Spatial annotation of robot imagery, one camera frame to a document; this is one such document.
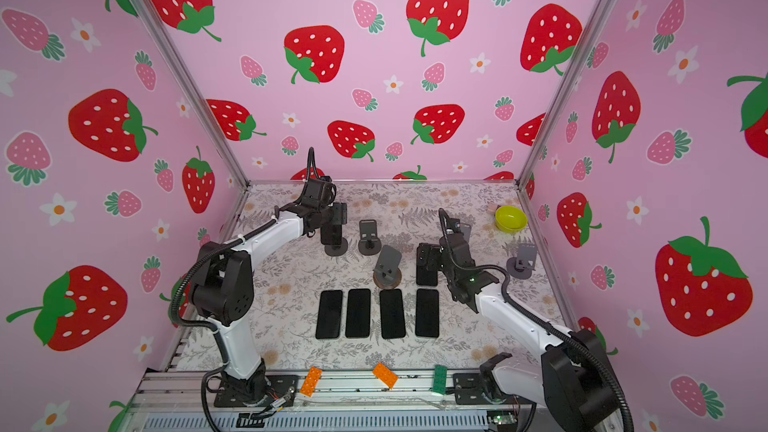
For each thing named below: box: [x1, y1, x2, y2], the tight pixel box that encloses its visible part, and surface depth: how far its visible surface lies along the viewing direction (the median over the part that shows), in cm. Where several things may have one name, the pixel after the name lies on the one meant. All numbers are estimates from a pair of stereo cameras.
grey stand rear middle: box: [358, 219, 382, 255], surface depth 100 cm
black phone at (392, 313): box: [379, 289, 406, 339], surface depth 89 cm
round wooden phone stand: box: [372, 245, 402, 289], surface depth 91 cm
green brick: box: [433, 365, 448, 395], surface depth 76 cm
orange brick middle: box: [372, 362, 399, 389], surface depth 77 cm
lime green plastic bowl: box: [495, 206, 529, 234], surface depth 109 cm
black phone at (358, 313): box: [345, 289, 371, 338], surface depth 90 cm
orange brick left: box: [300, 366, 323, 398], surface depth 77 cm
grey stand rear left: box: [324, 237, 348, 257], surface depth 103 cm
